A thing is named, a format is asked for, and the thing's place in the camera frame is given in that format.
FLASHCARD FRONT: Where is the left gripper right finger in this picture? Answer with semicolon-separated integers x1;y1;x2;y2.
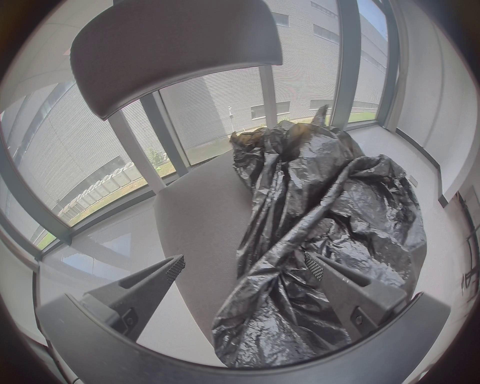
304;251;409;344

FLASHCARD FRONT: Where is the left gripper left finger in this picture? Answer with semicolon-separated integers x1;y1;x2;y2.
80;254;186;343

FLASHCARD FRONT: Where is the black plastic bag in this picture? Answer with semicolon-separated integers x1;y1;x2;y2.
211;105;428;369

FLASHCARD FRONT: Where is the grey padded white-framed chair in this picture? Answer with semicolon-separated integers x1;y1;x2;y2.
69;0;284;368

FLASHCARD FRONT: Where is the window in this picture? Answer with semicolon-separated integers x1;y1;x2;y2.
0;0;409;259

